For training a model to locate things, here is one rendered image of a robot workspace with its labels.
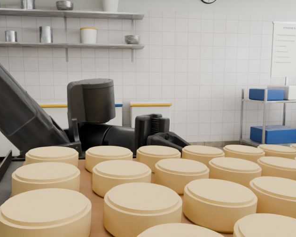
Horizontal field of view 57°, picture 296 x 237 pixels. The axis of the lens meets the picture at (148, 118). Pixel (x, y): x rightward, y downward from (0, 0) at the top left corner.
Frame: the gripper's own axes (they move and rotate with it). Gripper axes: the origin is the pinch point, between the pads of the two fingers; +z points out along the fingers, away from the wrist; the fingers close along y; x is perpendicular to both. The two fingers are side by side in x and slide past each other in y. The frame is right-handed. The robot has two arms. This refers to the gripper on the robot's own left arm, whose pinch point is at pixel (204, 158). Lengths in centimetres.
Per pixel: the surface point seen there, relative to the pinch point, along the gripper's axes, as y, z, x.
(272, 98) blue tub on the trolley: 0, -3, -372
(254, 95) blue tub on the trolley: -3, -26, -382
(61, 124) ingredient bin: 45, -235, -222
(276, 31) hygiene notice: -104, -9, -453
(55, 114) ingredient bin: 32, -242, -218
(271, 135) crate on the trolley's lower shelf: 51, 1, -377
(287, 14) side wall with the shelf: -132, 4, -464
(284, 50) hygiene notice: -76, 5, -462
